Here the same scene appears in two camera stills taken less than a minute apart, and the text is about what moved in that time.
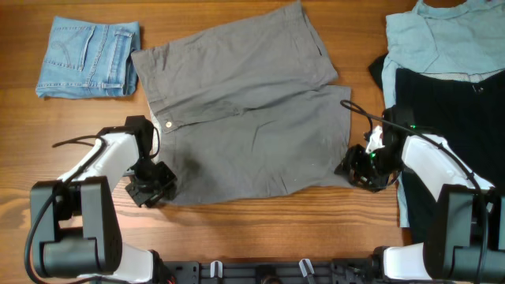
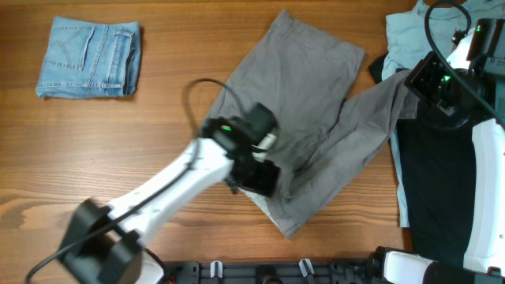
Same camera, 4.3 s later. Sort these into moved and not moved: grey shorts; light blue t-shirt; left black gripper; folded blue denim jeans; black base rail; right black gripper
Moved: grey shorts; right black gripper; left black gripper
Not moved: black base rail; folded blue denim jeans; light blue t-shirt
